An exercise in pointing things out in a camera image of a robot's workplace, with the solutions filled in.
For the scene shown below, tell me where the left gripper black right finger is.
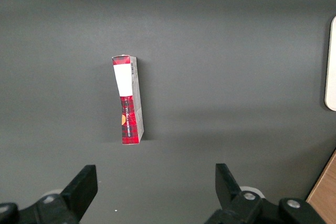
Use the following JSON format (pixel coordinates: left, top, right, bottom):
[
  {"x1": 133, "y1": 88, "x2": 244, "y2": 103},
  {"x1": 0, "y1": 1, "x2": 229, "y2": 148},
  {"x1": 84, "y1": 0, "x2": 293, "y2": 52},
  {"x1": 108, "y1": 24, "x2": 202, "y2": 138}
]
[{"x1": 204, "y1": 163, "x2": 283, "y2": 224}]

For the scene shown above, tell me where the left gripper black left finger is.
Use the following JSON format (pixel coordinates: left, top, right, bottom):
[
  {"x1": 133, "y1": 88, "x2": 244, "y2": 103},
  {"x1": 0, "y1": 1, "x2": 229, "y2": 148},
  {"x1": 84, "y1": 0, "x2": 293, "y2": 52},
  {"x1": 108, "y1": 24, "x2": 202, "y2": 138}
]
[{"x1": 36, "y1": 164, "x2": 99, "y2": 224}]

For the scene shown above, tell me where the white rectangular tray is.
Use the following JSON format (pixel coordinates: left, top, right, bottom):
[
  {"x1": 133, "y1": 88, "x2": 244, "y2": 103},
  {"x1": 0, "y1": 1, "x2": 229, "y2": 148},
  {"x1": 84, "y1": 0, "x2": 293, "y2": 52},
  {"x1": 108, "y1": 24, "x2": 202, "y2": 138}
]
[{"x1": 324, "y1": 15, "x2": 336, "y2": 112}]

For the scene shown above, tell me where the wooden drawer cabinet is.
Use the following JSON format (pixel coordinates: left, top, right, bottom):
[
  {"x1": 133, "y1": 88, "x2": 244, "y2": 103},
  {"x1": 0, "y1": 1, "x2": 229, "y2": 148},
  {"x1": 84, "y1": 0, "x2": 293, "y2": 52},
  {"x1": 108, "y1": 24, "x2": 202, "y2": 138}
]
[{"x1": 306, "y1": 148, "x2": 336, "y2": 224}]

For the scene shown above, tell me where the red plaid cardboard box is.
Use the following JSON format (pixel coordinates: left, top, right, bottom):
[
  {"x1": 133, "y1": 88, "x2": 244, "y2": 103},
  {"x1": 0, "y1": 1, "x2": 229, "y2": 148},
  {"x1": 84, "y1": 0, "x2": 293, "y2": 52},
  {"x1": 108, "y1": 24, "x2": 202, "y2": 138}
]
[{"x1": 111, "y1": 54, "x2": 145, "y2": 145}]

